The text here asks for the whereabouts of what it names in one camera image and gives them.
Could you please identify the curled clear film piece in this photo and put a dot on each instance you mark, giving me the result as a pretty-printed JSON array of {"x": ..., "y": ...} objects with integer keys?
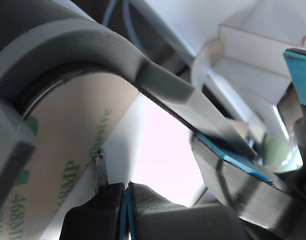
[{"x": 280, "y": 155}]

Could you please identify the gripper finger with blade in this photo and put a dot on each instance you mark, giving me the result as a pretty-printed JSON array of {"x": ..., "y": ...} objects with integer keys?
[{"x": 102, "y": 215}]

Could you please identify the gray fixture with dark legs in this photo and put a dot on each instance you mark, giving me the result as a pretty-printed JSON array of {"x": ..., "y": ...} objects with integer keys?
[{"x": 68, "y": 42}]

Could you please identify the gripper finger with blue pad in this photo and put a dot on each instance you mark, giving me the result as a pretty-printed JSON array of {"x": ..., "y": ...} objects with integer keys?
[{"x": 147, "y": 200}]

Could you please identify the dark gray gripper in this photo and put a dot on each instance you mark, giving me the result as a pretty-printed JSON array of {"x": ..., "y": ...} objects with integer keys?
[{"x": 305, "y": 175}]

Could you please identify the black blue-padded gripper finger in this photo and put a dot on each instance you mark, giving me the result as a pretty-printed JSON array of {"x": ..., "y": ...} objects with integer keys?
[{"x": 297, "y": 72}]

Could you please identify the white cardboard box red print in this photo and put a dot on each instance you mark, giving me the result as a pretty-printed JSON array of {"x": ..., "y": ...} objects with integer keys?
[{"x": 255, "y": 50}]

